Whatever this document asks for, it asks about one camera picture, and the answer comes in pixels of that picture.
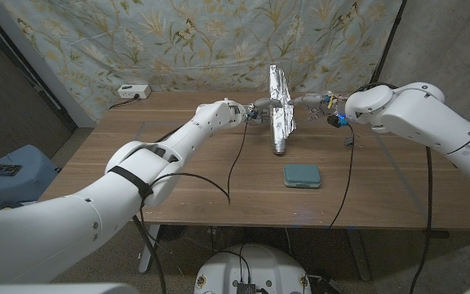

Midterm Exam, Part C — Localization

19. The white power strip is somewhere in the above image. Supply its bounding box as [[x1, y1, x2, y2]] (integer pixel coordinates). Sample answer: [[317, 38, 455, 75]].
[[117, 83, 153, 100]]

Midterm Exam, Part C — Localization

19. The black power strip cord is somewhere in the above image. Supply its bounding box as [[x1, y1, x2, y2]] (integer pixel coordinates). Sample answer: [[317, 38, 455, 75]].
[[108, 94, 141, 110]]

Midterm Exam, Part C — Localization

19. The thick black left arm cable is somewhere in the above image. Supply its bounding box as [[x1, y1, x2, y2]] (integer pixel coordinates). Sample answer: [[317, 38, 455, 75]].
[[131, 125, 184, 294]]

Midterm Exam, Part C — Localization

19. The blue storage bin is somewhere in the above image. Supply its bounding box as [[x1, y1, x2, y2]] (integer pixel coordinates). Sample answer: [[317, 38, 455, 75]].
[[0, 144, 60, 209]]

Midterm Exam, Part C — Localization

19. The aluminum foil roll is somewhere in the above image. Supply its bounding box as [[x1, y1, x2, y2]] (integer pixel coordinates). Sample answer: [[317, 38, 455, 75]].
[[268, 64, 297, 157]]

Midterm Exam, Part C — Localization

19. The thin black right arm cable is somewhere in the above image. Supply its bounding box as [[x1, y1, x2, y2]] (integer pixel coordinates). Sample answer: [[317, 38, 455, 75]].
[[327, 123, 355, 229]]

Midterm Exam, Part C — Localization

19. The teal sponge block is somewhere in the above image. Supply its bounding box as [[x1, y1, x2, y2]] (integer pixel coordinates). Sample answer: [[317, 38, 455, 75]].
[[283, 163, 322, 189]]

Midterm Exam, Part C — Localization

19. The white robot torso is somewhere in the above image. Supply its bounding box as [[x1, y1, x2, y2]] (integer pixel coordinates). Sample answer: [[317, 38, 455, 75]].
[[193, 243, 313, 294]]

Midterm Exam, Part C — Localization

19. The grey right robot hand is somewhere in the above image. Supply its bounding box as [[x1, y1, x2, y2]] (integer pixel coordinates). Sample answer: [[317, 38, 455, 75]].
[[290, 91, 348, 123]]

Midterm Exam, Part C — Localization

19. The black arm strap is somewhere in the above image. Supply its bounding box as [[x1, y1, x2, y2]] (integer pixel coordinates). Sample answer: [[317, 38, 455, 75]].
[[107, 165, 154, 200]]

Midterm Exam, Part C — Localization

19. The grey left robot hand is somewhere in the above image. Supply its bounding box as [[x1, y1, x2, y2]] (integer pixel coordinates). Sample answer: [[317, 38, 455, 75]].
[[246, 96, 284, 126]]

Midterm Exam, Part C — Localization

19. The grey table leg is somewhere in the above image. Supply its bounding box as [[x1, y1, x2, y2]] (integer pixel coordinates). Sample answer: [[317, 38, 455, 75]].
[[345, 228, 373, 282], [138, 224, 162, 274]]

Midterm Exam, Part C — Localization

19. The black ribbed round object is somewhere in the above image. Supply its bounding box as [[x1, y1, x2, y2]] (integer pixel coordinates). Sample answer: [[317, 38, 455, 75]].
[[160, 224, 187, 243]]

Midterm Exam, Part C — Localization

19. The floral backdrop cloth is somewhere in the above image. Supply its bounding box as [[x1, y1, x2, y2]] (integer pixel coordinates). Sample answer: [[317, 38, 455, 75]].
[[0, 0, 403, 123]]

